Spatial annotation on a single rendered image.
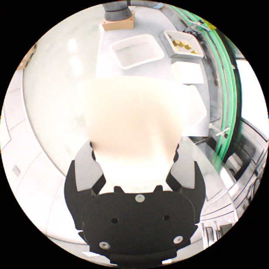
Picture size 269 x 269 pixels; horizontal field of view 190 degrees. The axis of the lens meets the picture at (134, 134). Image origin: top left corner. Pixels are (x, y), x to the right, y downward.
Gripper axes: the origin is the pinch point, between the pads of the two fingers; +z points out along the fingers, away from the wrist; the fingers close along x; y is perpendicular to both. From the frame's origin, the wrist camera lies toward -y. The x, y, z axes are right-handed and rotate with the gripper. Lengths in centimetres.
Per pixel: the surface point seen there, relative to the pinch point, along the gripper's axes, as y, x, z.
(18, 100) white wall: -63, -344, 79
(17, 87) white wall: -109, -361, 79
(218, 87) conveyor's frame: -21, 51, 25
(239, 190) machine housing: 23, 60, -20
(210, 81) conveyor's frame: -24, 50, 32
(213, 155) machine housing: 24, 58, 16
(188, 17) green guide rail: -64, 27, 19
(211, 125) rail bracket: 5, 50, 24
